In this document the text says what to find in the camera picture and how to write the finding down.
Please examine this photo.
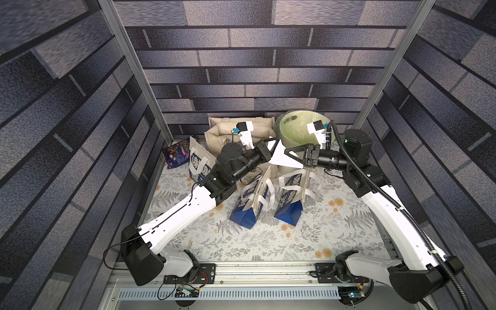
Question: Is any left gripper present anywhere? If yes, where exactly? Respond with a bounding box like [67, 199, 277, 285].
[229, 136, 279, 185]

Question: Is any white paper receipt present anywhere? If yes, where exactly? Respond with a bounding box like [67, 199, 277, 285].
[267, 140, 304, 169]

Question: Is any blue white bag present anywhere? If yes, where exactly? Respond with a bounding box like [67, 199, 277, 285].
[229, 166, 276, 229]
[189, 136, 216, 182]
[275, 168, 322, 226]

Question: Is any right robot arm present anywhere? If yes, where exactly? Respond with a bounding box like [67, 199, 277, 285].
[284, 129, 471, 309]

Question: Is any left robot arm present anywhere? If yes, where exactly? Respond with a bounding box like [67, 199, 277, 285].
[120, 138, 283, 286]

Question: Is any beige canvas tote bag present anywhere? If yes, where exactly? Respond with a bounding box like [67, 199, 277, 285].
[205, 117, 275, 156]

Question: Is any green lined trash bin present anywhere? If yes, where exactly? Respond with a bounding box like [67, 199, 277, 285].
[273, 111, 346, 174]

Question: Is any floral table mat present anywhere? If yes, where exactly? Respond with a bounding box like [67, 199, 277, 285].
[161, 169, 389, 262]

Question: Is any purple snack packet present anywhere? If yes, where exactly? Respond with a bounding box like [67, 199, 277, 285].
[162, 138, 191, 169]

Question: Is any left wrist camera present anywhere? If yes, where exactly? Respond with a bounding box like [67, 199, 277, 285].
[231, 121, 254, 150]

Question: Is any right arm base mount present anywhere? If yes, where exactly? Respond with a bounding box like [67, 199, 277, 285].
[309, 262, 370, 284]

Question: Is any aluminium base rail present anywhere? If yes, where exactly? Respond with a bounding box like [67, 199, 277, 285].
[108, 260, 427, 301]

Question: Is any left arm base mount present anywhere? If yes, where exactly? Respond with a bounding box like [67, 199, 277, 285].
[164, 263, 217, 285]

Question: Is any black corrugated cable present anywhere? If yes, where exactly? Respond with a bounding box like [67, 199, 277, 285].
[327, 121, 474, 310]

